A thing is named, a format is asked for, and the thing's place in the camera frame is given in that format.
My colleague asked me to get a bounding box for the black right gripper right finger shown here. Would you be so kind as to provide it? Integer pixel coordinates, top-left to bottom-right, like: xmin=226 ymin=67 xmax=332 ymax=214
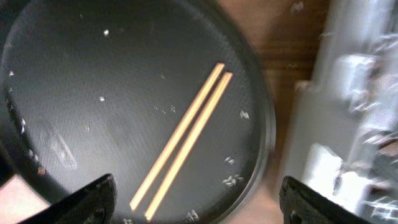
xmin=279 ymin=176 xmax=370 ymax=224

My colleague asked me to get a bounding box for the grey dishwasher rack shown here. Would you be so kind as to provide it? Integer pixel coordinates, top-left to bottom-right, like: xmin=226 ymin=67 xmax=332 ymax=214
xmin=279 ymin=0 xmax=397 ymax=223

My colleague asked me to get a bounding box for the wooden chopstick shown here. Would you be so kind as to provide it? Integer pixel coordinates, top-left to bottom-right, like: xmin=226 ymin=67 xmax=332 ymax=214
xmin=129 ymin=63 xmax=224 ymax=211
xmin=145 ymin=72 xmax=233 ymax=222

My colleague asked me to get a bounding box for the round black tray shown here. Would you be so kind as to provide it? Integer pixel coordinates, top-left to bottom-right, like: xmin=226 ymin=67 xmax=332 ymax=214
xmin=1 ymin=1 xmax=275 ymax=223

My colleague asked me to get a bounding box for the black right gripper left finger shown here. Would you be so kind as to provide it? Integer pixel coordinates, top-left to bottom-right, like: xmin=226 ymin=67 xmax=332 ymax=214
xmin=20 ymin=174 xmax=117 ymax=224

